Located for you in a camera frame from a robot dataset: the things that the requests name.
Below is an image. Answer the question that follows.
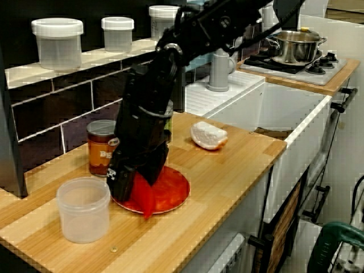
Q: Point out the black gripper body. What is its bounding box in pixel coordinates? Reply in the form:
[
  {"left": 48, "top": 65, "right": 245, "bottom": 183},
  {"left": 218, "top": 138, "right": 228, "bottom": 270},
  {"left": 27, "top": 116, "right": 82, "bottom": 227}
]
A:
[{"left": 109, "top": 98, "right": 174, "bottom": 171}]

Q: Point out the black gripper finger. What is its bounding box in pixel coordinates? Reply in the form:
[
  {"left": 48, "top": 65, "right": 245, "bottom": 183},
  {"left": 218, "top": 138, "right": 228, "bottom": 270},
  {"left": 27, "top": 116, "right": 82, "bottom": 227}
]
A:
[
  {"left": 136, "top": 143, "right": 169, "bottom": 187},
  {"left": 106, "top": 164, "right": 137, "bottom": 203}
]

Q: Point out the red toy pepper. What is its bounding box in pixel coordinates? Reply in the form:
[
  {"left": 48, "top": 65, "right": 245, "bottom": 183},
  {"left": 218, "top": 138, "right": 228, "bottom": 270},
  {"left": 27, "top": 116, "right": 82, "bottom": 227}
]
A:
[{"left": 130, "top": 172, "right": 156, "bottom": 220}]

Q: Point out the green peas can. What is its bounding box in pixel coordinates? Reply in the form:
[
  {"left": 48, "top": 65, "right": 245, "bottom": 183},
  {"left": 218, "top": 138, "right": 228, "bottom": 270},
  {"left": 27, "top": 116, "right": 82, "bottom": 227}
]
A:
[{"left": 164, "top": 99, "right": 175, "bottom": 143}]

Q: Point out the orange beans can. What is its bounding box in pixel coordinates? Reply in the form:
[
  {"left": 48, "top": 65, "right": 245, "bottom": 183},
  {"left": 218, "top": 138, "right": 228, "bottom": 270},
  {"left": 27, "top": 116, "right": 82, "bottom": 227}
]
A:
[{"left": 86, "top": 119, "right": 119, "bottom": 179}]

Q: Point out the white toy sushi piece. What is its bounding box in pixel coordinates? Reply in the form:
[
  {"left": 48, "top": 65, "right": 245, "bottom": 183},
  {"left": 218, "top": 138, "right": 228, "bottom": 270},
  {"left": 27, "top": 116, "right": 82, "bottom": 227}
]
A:
[{"left": 189, "top": 121, "right": 229, "bottom": 151}]

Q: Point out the red plate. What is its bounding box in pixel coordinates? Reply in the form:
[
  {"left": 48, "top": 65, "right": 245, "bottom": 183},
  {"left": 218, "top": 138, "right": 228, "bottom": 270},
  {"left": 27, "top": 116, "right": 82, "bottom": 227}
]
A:
[{"left": 109, "top": 166, "right": 191, "bottom": 214}]

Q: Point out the clear open plastic jar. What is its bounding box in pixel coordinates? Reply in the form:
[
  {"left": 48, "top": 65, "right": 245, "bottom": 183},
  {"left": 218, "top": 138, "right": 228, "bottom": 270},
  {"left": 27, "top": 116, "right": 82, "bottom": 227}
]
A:
[{"left": 56, "top": 176, "right": 111, "bottom": 245}]

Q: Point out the dark tiled backsplash shelf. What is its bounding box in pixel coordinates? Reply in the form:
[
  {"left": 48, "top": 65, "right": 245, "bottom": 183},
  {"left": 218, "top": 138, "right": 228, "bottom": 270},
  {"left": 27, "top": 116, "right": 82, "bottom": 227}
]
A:
[{"left": 0, "top": 0, "right": 268, "bottom": 197}]

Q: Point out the white counter cabinet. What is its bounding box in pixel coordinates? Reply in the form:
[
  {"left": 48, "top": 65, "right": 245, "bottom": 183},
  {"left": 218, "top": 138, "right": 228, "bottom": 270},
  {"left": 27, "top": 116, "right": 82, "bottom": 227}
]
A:
[{"left": 181, "top": 167, "right": 274, "bottom": 273}]

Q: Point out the grey toy faucet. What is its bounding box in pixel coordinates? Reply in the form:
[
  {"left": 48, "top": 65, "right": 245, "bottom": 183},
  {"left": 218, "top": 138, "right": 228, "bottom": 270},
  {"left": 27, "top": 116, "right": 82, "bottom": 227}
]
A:
[{"left": 206, "top": 0, "right": 283, "bottom": 92}]

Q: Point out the small white lidded jar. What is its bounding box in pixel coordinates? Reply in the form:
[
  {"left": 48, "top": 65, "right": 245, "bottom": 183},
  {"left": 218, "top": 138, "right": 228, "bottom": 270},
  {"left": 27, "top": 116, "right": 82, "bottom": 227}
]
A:
[{"left": 101, "top": 16, "right": 134, "bottom": 53}]

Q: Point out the grey dishwasher panel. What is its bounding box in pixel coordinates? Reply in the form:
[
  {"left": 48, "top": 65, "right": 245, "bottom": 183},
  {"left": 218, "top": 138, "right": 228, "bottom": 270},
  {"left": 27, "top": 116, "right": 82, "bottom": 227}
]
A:
[{"left": 209, "top": 232, "right": 247, "bottom": 273}]

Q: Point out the large white lidded jar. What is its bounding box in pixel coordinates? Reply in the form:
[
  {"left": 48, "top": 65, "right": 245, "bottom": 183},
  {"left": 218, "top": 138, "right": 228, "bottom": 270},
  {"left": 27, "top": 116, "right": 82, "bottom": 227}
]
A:
[
  {"left": 31, "top": 18, "right": 84, "bottom": 71},
  {"left": 148, "top": 5, "right": 180, "bottom": 42}
]

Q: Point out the black burner grate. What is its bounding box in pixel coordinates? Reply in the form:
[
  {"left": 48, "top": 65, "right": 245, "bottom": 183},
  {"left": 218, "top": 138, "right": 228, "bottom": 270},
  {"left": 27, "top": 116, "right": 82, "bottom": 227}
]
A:
[{"left": 243, "top": 53, "right": 308, "bottom": 74}]

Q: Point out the white sink unit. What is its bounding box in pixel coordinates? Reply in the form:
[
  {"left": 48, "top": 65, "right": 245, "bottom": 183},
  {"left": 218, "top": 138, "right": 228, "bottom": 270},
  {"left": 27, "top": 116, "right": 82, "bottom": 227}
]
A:
[{"left": 184, "top": 69, "right": 333, "bottom": 228}]

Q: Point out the steel cooking pot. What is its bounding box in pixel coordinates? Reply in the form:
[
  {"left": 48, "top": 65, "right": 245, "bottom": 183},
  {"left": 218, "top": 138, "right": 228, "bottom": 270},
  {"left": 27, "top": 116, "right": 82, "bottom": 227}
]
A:
[{"left": 259, "top": 34, "right": 328, "bottom": 64}]

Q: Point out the white stove hob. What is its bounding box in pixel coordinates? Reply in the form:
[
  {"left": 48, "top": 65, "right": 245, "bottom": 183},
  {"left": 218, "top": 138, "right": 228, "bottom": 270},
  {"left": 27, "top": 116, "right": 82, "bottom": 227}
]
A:
[{"left": 238, "top": 51, "right": 349, "bottom": 86}]

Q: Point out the green clamp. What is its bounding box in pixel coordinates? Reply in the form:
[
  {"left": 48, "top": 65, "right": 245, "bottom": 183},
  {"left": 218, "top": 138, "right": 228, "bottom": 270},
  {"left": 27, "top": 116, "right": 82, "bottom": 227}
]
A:
[{"left": 307, "top": 221, "right": 364, "bottom": 273}]

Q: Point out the steel lid yellow knob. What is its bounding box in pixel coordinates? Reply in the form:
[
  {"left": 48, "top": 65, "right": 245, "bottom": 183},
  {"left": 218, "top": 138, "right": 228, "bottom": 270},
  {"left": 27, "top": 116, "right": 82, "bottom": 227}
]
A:
[{"left": 272, "top": 26, "right": 322, "bottom": 43}]

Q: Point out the white stove cabinet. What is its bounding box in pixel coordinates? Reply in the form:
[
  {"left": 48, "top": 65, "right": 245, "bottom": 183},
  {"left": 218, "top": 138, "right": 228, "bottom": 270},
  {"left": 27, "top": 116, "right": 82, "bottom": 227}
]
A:
[{"left": 301, "top": 14, "right": 364, "bottom": 228}]

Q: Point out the black dishwasher handle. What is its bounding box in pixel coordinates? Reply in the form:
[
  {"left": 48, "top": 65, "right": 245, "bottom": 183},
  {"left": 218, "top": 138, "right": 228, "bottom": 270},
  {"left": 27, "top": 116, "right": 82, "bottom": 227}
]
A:
[{"left": 247, "top": 234, "right": 274, "bottom": 254}]

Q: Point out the wood panel black frame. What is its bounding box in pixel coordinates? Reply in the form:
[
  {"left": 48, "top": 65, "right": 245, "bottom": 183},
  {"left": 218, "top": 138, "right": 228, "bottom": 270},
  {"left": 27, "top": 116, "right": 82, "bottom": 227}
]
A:
[{"left": 255, "top": 167, "right": 309, "bottom": 273}]

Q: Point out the black drawer handle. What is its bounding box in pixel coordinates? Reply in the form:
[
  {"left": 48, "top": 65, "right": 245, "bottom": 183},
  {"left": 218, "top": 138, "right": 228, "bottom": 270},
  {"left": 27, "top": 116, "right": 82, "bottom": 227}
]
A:
[{"left": 302, "top": 185, "right": 331, "bottom": 223}]

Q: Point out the thick black cable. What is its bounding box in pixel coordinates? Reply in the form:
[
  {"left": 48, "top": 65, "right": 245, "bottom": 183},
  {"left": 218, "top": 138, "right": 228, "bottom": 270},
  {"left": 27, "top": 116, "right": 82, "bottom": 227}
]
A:
[{"left": 351, "top": 175, "right": 364, "bottom": 222}]

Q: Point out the black oven handle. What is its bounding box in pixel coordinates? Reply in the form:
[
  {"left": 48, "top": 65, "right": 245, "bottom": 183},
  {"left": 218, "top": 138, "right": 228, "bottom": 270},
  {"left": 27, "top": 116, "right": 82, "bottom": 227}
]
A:
[{"left": 330, "top": 87, "right": 359, "bottom": 114}]

